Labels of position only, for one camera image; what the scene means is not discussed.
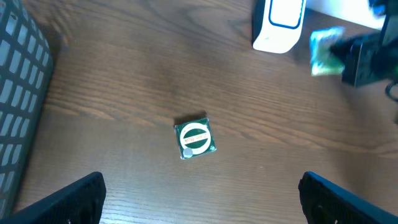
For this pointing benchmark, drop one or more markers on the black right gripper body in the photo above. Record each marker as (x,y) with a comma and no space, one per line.
(369,58)

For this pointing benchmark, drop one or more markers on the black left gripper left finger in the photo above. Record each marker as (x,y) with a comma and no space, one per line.
(80,202)

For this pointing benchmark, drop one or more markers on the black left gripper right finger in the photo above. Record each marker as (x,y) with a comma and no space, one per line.
(323,201)

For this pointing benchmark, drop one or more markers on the dark grey plastic basket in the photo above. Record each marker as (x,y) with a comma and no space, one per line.
(26,69)

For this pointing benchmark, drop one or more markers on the black round-logo packet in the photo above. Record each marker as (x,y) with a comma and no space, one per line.
(195,138)

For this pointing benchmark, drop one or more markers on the green tissue pack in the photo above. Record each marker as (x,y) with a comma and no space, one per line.
(323,61)

